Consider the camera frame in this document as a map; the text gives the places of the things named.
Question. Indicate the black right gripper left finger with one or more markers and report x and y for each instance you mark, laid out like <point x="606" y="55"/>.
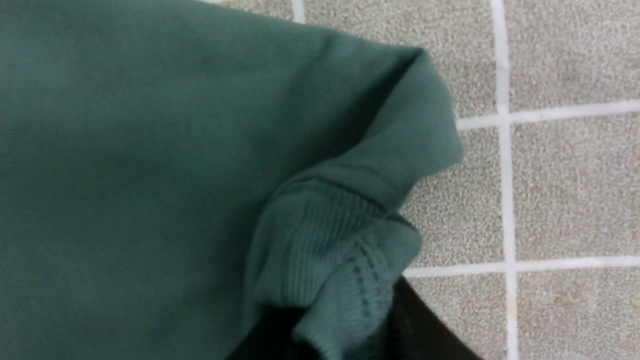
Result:
<point x="272" y="338"/>

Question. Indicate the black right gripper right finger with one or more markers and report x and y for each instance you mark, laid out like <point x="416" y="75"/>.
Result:
<point x="414" y="332"/>

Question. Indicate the green long-sleeve shirt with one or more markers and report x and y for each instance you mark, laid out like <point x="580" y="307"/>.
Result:
<point x="171" y="169"/>

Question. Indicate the grey checked tablecloth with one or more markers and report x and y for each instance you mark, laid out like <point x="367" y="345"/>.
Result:
<point x="531" y="243"/>

